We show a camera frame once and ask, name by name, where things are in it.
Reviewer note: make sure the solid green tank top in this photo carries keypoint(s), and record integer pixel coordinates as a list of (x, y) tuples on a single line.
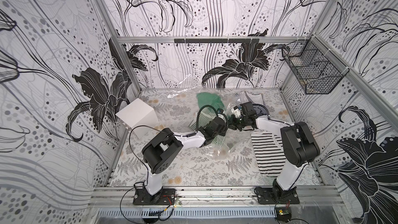
[(206, 98)]

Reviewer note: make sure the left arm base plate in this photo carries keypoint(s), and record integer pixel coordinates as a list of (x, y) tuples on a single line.
[(165, 197)]

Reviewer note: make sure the white slotted cable duct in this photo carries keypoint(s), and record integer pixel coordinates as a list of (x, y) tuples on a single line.
[(191, 212)]

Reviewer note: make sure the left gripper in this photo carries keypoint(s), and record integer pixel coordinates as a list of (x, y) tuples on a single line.
[(223, 127)]

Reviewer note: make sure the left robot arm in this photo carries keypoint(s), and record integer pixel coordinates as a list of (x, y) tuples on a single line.
[(161, 151)]

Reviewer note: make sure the black wire basket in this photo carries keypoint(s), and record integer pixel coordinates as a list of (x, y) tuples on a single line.
[(312, 66)]

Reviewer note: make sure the navy white striped tank top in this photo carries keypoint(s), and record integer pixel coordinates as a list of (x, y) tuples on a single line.
[(253, 102)]

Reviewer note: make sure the white cube box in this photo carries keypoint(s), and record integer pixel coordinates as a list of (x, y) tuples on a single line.
[(138, 113)]

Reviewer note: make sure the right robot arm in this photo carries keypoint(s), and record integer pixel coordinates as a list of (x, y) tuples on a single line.
[(283, 149)]

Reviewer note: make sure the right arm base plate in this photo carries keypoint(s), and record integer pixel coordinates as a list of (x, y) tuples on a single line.
[(268, 195)]

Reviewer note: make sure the black white striped tank top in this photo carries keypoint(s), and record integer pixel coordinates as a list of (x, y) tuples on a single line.
[(269, 153)]

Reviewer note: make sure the clear plastic vacuum bag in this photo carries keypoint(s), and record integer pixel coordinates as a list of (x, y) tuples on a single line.
[(185, 106)]

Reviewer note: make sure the green white striped tank top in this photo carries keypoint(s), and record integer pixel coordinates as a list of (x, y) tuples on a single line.
[(218, 141)]

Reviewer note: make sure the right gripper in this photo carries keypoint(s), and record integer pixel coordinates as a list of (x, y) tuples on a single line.
[(239, 120)]

